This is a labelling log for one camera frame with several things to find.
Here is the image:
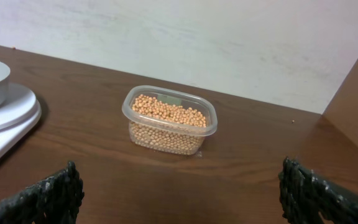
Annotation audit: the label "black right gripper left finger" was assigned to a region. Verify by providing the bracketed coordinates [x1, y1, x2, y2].
[0, 161, 85, 224]

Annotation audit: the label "white digital kitchen scale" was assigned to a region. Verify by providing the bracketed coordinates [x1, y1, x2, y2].
[0, 83, 42, 158]

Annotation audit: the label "soybeans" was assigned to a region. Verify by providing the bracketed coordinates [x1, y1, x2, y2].
[129, 94, 207, 156]

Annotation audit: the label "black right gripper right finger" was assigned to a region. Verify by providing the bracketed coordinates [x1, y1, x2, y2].
[278, 158, 358, 224]

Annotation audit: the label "clear plastic bean container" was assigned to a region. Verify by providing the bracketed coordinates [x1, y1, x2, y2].
[122, 85, 218, 156]

